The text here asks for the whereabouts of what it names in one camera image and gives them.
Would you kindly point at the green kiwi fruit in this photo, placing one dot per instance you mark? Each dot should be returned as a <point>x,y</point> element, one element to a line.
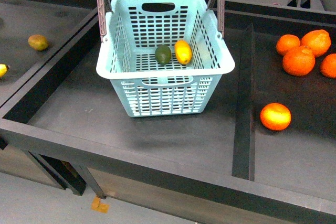
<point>38,42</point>

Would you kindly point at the light blue plastic basket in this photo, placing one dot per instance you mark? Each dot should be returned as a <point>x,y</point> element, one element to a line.
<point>131,31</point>

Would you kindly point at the yellow mango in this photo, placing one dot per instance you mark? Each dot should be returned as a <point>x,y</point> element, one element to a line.
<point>183,52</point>

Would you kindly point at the single orange in bin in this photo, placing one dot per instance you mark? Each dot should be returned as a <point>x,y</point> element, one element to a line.
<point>275,116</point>

